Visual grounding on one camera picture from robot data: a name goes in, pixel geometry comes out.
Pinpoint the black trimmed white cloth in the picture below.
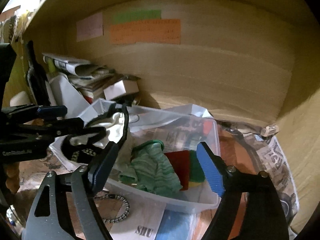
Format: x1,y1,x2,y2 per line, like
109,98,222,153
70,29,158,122
61,102,130,157

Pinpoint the yellow green sponge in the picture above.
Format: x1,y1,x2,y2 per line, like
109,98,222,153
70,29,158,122
189,151,206,187

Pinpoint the green striped cloth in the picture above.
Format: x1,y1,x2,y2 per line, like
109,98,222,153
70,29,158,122
118,140,182,197

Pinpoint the red felt pouch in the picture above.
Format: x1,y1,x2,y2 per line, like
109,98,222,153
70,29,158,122
165,150,190,191

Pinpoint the beige thermos jug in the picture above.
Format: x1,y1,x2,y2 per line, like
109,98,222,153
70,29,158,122
10,91,31,107

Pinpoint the white plastic sheet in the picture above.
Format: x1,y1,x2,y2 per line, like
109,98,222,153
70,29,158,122
50,75,89,119

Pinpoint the dark wine bottle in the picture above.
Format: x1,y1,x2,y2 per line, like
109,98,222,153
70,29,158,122
26,40,50,106

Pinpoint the rolled newspaper stack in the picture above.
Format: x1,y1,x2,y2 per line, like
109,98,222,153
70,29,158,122
43,53,119,103

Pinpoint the small white cardboard box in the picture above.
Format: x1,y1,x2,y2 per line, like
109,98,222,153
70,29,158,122
104,80,139,101

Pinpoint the vintage newspaper print mat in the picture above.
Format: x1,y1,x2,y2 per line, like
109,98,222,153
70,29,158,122
15,119,299,240

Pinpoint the clear plastic storage box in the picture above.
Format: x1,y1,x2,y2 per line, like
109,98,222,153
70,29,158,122
48,98,222,214

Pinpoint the pink sticky note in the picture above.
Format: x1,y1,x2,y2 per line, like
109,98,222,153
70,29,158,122
76,12,104,42

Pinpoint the green sticky note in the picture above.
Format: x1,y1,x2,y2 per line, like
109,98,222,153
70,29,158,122
112,9,162,24

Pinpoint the orange sticky note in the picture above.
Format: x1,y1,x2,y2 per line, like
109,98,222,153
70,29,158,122
110,19,181,45

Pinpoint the black beaded bracelet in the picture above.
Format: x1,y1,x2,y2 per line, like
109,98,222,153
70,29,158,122
94,193,131,224

